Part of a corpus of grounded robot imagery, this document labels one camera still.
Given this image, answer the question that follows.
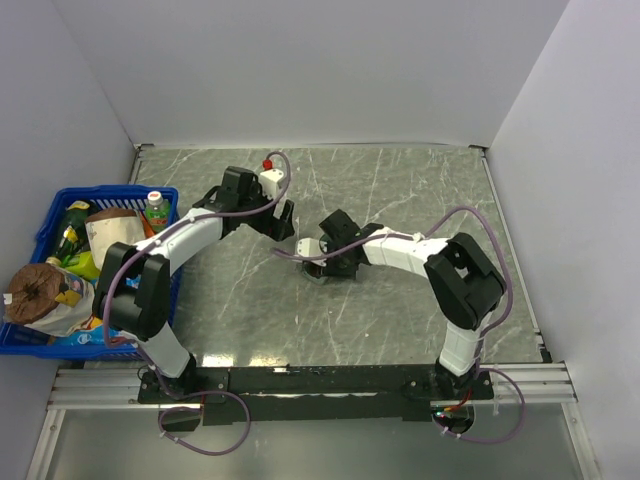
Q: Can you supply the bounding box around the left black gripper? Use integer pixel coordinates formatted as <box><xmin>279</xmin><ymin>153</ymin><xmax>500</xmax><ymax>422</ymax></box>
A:
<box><xmin>239</xmin><ymin>181</ymin><xmax>294</xmax><ymax>241</ymax></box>

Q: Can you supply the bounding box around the grey felt glasses case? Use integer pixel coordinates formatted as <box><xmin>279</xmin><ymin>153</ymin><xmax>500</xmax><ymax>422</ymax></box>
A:
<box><xmin>300</xmin><ymin>262</ymin><xmax>329</xmax><ymax>285</ymax></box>

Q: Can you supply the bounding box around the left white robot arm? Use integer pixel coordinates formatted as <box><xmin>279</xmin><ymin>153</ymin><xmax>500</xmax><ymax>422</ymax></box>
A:
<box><xmin>93</xmin><ymin>167</ymin><xmax>294</xmax><ymax>402</ymax></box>

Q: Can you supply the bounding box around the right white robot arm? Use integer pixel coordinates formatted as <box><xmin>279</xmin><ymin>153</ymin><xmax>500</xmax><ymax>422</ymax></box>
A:
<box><xmin>297</xmin><ymin>209</ymin><xmax>513</xmax><ymax>398</ymax></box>

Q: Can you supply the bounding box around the green drink bottle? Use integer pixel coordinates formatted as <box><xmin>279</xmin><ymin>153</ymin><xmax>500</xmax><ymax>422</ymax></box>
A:
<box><xmin>144</xmin><ymin>190</ymin><xmax>170</xmax><ymax>234</ymax></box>

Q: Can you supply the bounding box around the brown paper bag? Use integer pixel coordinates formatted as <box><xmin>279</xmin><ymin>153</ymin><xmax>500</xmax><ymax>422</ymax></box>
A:
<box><xmin>85</xmin><ymin>207</ymin><xmax>146</xmax><ymax>270</ymax></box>

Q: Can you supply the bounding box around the green glass bottle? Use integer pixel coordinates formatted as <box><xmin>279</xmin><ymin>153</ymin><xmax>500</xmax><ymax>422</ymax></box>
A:
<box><xmin>45</xmin><ymin>200</ymin><xmax>99</xmax><ymax>267</ymax></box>

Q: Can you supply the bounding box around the blue chips bag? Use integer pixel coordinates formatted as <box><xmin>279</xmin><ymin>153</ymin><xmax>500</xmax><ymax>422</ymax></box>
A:
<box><xmin>64</xmin><ymin>314</ymin><xmax>131</xmax><ymax>349</ymax></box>

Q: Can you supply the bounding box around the brown round bread bag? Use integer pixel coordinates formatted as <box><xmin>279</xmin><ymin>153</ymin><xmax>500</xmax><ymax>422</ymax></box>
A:
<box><xmin>3</xmin><ymin>263</ymin><xmax>94</xmax><ymax>337</ymax></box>

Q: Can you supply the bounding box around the blue plastic basket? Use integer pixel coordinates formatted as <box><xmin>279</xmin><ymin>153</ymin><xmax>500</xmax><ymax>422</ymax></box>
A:
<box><xmin>1</xmin><ymin>185</ymin><xmax>153</xmax><ymax>361</ymax></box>

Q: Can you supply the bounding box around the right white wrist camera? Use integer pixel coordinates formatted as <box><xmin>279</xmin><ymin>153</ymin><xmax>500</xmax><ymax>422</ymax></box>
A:
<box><xmin>295</xmin><ymin>237</ymin><xmax>326</xmax><ymax>267</ymax></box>

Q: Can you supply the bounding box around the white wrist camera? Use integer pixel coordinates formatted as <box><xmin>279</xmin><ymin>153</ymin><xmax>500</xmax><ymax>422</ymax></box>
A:
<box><xmin>258</xmin><ymin>159</ymin><xmax>287</xmax><ymax>200</ymax></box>
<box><xmin>295</xmin><ymin>237</ymin><xmax>326</xmax><ymax>267</ymax></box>

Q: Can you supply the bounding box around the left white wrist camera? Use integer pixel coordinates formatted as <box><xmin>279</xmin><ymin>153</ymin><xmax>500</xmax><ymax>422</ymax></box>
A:
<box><xmin>258</xmin><ymin>159</ymin><xmax>287</xmax><ymax>200</ymax></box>

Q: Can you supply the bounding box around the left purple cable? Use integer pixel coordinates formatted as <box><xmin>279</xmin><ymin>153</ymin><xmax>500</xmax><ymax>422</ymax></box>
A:
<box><xmin>102</xmin><ymin>151</ymin><xmax>292</xmax><ymax>396</ymax></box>

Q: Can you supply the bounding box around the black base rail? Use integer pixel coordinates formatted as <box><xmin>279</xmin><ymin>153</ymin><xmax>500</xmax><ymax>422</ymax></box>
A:
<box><xmin>138</xmin><ymin>364</ymin><xmax>494</xmax><ymax>425</ymax></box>

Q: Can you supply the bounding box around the aluminium frame rail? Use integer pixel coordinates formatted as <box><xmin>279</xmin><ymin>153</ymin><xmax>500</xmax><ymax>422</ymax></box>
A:
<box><xmin>47</xmin><ymin>367</ymin><xmax>151</xmax><ymax>411</ymax></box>

